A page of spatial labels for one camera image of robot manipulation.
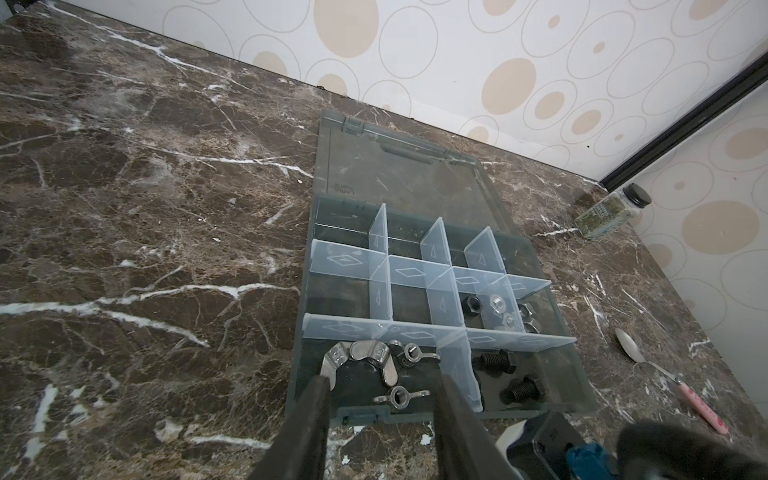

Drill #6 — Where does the silver wing nut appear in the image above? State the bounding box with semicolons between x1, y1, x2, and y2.
372;386;431;411
388;340;441;368
320;340;399;390

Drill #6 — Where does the dark hex nut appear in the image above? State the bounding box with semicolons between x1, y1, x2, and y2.
462;295;483;317

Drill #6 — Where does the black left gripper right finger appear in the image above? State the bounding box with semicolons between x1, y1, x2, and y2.
433;375;528;479

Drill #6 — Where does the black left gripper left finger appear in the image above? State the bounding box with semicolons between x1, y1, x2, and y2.
247;375;330;480

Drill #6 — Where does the spoon with pink handle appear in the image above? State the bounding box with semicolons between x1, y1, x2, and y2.
614;327;731;437

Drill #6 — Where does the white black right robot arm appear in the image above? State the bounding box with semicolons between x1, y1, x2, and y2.
496;411;767;479

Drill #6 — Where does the black hex bolt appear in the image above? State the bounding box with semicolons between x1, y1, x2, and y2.
500;374;546;405
472;349;518;376

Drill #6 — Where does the clear grey compartment organizer box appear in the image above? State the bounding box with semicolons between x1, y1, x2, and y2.
287;110;597;426

